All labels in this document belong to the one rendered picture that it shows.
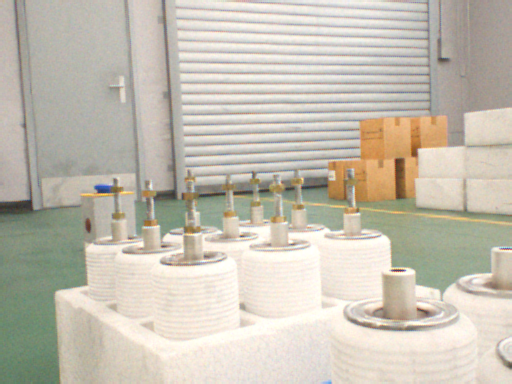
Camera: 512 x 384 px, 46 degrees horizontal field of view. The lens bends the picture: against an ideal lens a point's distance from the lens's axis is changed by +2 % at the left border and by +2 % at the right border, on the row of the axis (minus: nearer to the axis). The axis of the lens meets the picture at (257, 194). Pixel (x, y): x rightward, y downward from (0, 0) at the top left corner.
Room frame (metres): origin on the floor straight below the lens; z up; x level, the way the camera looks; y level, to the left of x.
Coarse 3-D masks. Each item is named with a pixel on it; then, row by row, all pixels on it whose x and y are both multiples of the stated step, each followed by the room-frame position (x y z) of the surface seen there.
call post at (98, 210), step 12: (84, 204) 1.03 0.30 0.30; (96, 204) 0.99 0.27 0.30; (108, 204) 1.00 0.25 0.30; (132, 204) 1.02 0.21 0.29; (84, 216) 1.03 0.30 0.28; (96, 216) 0.99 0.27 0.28; (108, 216) 1.00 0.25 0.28; (132, 216) 1.02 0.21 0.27; (84, 228) 1.04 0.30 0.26; (96, 228) 0.99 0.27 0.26; (108, 228) 1.00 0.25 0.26; (132, 228) 1.02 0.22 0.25; (84, 240) 1.04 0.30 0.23
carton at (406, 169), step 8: (400, 160) 4.49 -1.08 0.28; (408, 160) 4.46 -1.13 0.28; (416, 160) 4.49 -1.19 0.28; (400, 168) 4.49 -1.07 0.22; (408, 168) 4.45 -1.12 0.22; (416, 168) 4.49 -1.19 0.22; (400, 176) 4.50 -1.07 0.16; (408, 176) 4.45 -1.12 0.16; (416, 176) 4.48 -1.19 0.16; (400, 184) 4.50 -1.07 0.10; (408, 184) 4.45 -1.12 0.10; (400, 192) 4.50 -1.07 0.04; (408, 192) 4.45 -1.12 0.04
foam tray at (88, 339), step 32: (416, 288) 0.78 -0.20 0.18; (64, 320) 0.85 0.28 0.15; (96, 320) 0.72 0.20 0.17; (128, 320) 0.70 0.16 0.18; (256, 320) 0.66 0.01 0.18; (288, 320) 0.66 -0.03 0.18; (320, 320) 0.66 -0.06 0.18; (64, 352) 0.86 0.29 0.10; (96, 352) 0.73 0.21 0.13; (128, 352) 0.64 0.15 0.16; (160, 352) 0.57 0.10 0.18; (192, 352) 0.58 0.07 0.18; (224, 352) 0.60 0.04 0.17; (256, 352) 0.62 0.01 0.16; (288, 352) 0.64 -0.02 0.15; (320, 352) 0.66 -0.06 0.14
